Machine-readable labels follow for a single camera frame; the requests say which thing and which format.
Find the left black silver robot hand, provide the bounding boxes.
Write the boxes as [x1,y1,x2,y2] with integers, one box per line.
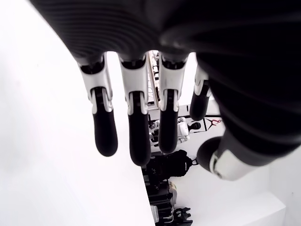
[28,0,301,182]

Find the red black tool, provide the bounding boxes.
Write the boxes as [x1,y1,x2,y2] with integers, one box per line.
[204,117,222,129]

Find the black equipment stack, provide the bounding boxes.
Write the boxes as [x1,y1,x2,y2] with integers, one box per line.
[142,175,174,222]

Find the white humanoid robot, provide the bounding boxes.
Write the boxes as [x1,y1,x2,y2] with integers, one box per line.
[149,117,202,146]

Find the pale metal rack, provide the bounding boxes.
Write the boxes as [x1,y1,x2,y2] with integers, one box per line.
[147,50,163,110]

